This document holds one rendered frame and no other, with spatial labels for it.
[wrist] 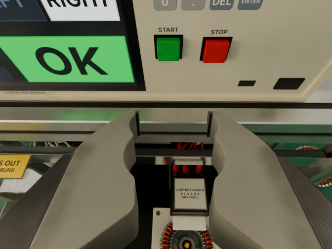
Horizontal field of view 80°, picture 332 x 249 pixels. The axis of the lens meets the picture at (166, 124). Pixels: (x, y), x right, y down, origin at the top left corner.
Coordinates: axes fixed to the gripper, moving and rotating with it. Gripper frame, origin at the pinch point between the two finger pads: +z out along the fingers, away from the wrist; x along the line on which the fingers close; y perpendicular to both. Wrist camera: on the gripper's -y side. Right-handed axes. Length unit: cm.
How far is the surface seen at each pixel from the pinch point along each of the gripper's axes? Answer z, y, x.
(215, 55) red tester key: 6.3, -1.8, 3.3
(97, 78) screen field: 8.1, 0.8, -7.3
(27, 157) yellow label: 7.2, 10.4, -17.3
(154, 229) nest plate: 14.4, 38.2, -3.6
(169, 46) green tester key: 6.0, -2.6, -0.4
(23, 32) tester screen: 6.1, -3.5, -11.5
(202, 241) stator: 11.2, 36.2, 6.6
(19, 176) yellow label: 5.1, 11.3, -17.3
